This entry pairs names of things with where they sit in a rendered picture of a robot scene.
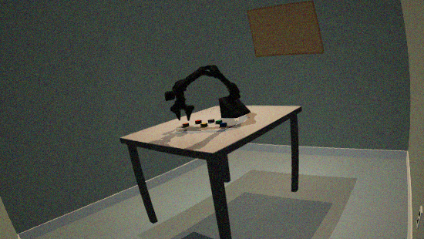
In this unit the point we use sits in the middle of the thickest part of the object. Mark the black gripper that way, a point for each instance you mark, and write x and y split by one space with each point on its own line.
188 109

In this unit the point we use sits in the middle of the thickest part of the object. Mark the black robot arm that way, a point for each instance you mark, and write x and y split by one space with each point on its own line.
182 84

